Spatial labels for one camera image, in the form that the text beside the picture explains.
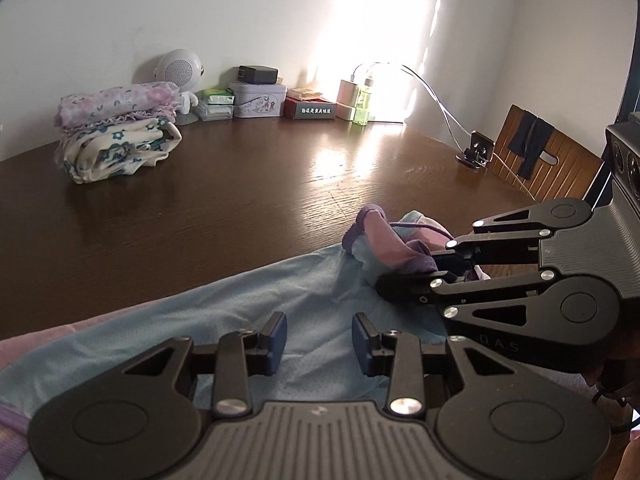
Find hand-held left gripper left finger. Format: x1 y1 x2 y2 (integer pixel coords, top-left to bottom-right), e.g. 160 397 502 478
122 311 288 418

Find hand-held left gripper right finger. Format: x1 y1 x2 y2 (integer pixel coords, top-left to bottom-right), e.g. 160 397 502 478
351 312 517 418

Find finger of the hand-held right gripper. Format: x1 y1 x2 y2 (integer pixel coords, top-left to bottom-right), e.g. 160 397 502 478
432 204 549 274
375 270 557 329

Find pink and blue mesh garment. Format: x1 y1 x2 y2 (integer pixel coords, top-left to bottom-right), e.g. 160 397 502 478
0 203 596 480

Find wooden chair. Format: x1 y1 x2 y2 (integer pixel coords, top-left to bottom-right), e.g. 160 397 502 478
487 105 609 202

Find black phone stand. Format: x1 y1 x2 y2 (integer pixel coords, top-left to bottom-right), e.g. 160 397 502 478
455 131 496 169

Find dark cloth on chair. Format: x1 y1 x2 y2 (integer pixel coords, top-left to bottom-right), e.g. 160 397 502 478
507 111 555 179

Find green liquid bottle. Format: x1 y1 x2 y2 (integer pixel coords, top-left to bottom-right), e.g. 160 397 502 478
353 76 376 126

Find red box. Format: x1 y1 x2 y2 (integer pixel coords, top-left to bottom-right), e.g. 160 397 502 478
283 87 337 122

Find printed tin box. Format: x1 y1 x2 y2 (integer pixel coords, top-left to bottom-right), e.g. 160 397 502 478
228 81 288 120

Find green and white packets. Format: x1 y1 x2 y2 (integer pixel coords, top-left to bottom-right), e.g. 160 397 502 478
196 87 236 122

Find folded white floral cloth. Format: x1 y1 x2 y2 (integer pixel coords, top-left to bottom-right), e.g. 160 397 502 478
54 117 184 185

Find black power adapter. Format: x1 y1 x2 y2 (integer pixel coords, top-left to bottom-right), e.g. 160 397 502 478
238 65 280 85

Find white round speaker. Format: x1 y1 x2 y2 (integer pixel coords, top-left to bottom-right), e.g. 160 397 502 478
151 49 207 126

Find black cable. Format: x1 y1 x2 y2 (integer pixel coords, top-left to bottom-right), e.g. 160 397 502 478
591 382 640 433

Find white cable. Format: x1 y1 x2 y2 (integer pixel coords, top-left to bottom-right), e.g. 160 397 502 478
351 61 532 197

